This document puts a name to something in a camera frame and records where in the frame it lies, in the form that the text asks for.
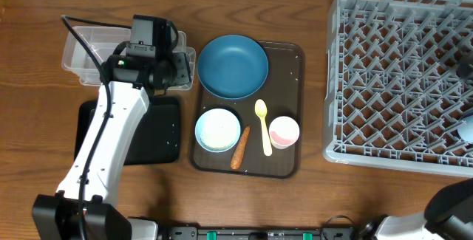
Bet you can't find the dark brown serving tray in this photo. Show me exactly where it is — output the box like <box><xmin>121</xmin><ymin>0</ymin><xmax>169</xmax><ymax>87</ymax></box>
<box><xmin>188</xmin><ymin>41</ymin><xmax>304</xmax><ymax>179</ymax></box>

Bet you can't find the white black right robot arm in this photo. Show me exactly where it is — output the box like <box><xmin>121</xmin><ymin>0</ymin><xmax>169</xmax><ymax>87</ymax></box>
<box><xmin>354</xmin><ymin>179</ymin><xmax>472</xmax><ymax>240</ymax></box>

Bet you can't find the black plastic bin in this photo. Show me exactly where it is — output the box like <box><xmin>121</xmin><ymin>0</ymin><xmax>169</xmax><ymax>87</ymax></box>
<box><xmin>73</xmin><ymin>96</ymin><xmax>182</xmax><ymax>166</ymax></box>

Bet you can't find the dark blue plate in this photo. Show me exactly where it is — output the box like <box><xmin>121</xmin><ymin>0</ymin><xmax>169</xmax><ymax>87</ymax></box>
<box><xmin>197</xmin><ymin>35</ymin><xmax>269</xmax><ymax>100</ymax></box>

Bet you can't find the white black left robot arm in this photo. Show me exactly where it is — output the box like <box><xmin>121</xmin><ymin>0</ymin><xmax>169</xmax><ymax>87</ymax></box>
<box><xmin>32</xmin><ymin>53</ymin><xmax>165</xmax><ymax>239</ymax></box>

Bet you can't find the orange carrot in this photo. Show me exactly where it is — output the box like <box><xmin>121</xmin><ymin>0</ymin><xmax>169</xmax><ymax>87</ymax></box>
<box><xmin>231</xmin><ymin>126</ymin><xmax>251</xmax><ymax>170</ymax></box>

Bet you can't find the pink white plastic cup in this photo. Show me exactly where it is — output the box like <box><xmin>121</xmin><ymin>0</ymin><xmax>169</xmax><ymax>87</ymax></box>
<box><xmin>269</xmin><ymin>116</ymin><xmax>300</xmax><ymax>149</ymax></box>

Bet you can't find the grey dishwasher rack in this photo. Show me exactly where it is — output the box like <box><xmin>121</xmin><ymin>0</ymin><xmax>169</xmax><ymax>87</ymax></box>
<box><xmin>322</xmin><ymin>0</ymin><xmax>472</xmax><ymax>178</ymax></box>

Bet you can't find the light blue plastic cup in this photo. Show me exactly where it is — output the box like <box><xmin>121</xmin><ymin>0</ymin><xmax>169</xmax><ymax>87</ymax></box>
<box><xmin>457</xmin><ymin>115</ymin><xmax>473</xmax><ymax>144</ymax></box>

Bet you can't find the clear plastic bin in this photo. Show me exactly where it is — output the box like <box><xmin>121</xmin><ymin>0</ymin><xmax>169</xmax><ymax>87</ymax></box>
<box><xmin>61</xmin><ymin>26</ymin><xmax>197</xmax><ymax>86</ymax></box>

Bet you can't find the light blue rice bowl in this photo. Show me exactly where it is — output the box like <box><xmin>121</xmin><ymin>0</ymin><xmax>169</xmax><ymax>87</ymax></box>
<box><xmin>194</xmin><ymin>109</ymin><xmax>241</xmax><ymax>153</ymax></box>

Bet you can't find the yellow plastic spoon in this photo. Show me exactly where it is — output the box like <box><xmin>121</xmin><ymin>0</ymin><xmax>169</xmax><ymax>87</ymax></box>
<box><xmin>254</xmin><ymin>99</ymin><xmax>272</xmax><ymax>157</ymax></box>

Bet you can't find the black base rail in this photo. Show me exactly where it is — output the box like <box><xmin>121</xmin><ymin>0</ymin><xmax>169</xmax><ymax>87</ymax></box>
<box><xmin>157</xmin><ymin>216</ymin><xmax>371</xmax><ymax>240</ymax></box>

